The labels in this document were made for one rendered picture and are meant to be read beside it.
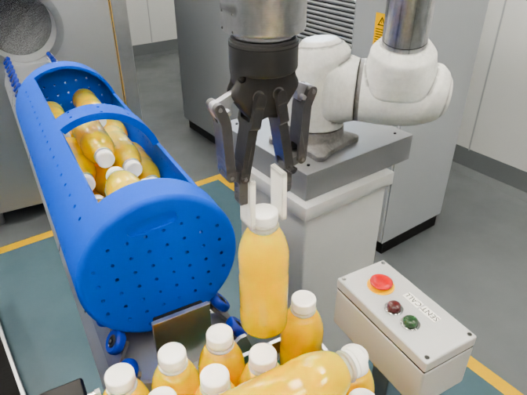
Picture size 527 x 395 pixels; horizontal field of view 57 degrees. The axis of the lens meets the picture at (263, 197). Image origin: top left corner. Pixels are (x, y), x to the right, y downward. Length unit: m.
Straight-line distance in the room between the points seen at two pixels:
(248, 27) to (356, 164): 0.83
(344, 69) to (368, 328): 0.63
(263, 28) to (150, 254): 0.46
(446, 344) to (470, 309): 1.76
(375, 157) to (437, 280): 1.39
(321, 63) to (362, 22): 1.19
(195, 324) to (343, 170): 0.59
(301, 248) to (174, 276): 0.48
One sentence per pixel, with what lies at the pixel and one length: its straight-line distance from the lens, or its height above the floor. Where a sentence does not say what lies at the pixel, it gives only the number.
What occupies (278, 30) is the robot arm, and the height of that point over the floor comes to 1.52.
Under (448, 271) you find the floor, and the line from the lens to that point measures 2.70.
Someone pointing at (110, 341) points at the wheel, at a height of 0.97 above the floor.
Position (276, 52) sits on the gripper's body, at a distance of 0.51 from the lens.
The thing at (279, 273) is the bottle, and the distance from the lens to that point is 0.65.
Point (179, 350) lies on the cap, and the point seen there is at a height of 1.10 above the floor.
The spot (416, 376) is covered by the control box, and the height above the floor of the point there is 1.06.
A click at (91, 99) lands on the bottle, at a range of 1.48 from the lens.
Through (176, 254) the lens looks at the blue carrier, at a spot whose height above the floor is 1.11.
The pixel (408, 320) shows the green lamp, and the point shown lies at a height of 1.11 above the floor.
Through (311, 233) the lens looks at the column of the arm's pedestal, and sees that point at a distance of 1.24.
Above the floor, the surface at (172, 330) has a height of 1.03.
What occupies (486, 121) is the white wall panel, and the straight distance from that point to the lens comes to 3.57.
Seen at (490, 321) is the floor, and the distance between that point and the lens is 2.49.
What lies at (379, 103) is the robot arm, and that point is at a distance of 1.18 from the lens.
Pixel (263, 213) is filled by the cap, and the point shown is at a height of 1.29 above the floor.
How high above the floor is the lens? 1.63
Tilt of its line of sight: 32 degrees down
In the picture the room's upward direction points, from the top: straight up
